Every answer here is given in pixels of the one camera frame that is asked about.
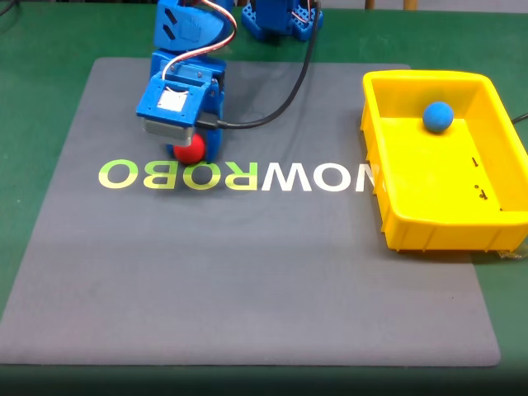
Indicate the red ball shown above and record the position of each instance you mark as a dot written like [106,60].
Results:
[194,150]

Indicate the yellow plastic bin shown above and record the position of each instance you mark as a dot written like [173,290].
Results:
[429,173]

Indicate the blue ball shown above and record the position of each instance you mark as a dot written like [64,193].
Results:
[438,117]

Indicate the grey mat with NOWROBO print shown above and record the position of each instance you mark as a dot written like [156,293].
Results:
[247,268]

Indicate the wooden leg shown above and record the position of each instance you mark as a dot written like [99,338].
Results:
[411,4]
[370,4]

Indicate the clear plastic wrap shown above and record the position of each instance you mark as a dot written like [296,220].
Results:
[513,254]

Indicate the blue and grey gripper camera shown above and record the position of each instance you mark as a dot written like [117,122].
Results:
[171,123]

